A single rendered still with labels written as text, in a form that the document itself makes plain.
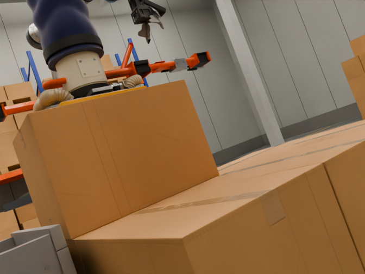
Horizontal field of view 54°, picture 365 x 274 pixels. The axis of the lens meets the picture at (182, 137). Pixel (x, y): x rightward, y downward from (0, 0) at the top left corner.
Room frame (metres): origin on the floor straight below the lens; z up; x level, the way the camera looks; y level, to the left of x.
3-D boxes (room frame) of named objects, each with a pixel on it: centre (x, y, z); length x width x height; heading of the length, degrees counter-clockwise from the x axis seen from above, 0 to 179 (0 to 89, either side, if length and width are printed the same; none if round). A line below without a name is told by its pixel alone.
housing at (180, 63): (1.65, -0.09, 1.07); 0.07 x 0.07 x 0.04; 36
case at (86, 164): (1.40, 0.27, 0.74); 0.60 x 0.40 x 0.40; 124
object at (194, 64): (1.73, -0.20, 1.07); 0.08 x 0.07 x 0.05; 126
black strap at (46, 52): (1.38, 0.28, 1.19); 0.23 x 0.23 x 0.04
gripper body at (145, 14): (1.61, -0.03, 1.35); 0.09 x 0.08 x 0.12; 125
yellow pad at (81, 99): (1.30, 0.23, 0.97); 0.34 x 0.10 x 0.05; 126
